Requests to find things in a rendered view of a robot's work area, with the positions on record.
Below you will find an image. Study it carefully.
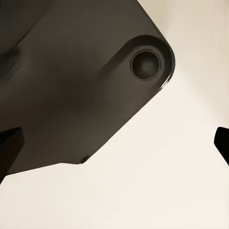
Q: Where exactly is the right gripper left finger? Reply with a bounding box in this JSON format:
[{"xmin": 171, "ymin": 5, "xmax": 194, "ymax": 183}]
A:
[{"xmin": 0, "ymin": 127, "xmax": 25, "ymax": 184}]

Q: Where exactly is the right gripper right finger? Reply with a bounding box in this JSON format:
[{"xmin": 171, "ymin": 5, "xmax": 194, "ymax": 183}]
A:
[{"xmin": 214, "ymin": 127, "xmax": 229, "ymax": 165}]

